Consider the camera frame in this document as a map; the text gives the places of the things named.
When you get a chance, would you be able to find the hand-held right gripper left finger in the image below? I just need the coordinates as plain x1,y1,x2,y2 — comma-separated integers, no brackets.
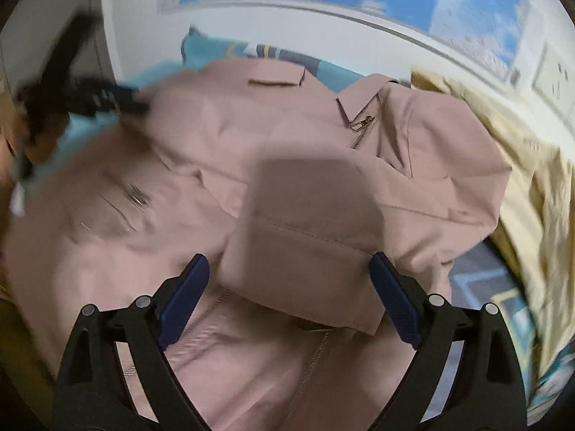
51,254,211,431

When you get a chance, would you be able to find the teal and grey patterned bedsheet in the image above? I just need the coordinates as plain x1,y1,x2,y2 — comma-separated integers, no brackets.
27,27,575,423

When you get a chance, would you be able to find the white wall socket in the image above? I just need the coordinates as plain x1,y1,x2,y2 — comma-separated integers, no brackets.
532,42,575,99

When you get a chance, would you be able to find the pink zip jacket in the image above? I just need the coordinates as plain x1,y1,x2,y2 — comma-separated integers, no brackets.
4,60,513,431

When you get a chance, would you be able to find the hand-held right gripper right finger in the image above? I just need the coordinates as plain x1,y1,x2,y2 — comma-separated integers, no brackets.
369,251,526,431

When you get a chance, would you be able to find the cream yellow jacket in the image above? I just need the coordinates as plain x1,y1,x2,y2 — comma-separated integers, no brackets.
411,69,575,378

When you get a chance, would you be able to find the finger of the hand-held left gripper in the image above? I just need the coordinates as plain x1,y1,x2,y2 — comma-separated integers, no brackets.
108,80,150,117

